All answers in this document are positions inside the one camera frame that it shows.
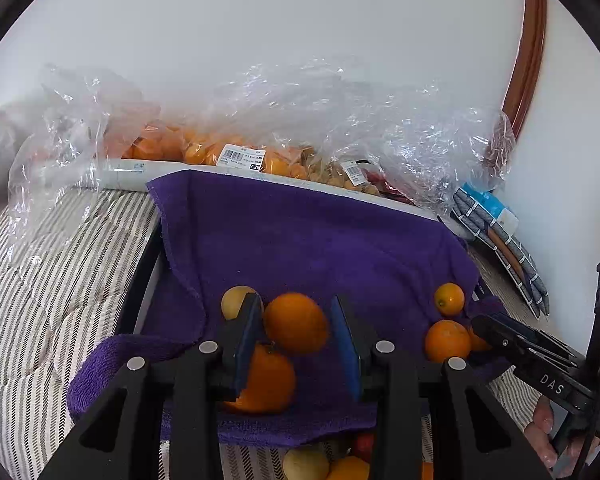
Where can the yellow-green round fruit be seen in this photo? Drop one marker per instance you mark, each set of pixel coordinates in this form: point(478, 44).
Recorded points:
point(305, 465)
point(232, 300)

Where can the clear bag of oranges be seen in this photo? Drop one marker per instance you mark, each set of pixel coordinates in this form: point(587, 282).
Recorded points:
point(205, 150)

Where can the pile of oranges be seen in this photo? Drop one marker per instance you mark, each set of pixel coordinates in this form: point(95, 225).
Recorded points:
point(350, 470)

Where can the blue and white box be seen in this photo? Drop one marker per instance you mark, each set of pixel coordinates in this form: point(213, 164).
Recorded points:
point(502, 215)

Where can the folded grey plaid cloth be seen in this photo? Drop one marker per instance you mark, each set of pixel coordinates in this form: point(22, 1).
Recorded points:
point(525, 270)

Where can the purple towel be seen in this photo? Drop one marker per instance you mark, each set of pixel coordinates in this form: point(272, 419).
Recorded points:
point(305, 240)

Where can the person's right hand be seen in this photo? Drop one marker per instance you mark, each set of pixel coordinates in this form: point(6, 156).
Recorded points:
point(542, 425)

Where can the red packet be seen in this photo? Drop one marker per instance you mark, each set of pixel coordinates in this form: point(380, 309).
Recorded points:
point(387, 187)

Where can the brown wooden door frame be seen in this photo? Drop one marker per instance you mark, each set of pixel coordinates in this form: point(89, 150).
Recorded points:
point(525, 60)

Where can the ripe round orange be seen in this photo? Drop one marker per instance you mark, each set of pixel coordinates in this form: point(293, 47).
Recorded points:
point(480, 342)
point(272, 380)
point(295, 322)
point(447, 341)

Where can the small red fruit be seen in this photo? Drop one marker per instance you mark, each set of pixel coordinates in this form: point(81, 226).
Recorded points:
point(365, 447)

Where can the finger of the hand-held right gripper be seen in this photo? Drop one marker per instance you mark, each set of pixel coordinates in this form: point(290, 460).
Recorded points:
point(530, 370)
point(530, 341)

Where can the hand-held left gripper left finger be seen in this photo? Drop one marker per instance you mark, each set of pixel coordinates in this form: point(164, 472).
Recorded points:
point(245, 345)

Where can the small oval orange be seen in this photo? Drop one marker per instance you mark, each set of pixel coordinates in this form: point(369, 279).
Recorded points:
point(450, 300)

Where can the clear bag of brown fruit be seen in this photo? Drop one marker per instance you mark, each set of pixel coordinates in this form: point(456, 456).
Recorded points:
point(340, 175)

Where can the white tray under towel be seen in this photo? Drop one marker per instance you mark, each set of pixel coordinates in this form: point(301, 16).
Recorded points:
point(130, 172)

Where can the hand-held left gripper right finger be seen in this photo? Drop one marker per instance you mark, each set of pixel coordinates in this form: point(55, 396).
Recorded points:
point(345, 345)

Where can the empty clear plastic bag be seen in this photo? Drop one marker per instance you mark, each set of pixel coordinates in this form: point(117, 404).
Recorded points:
point(55, 135)

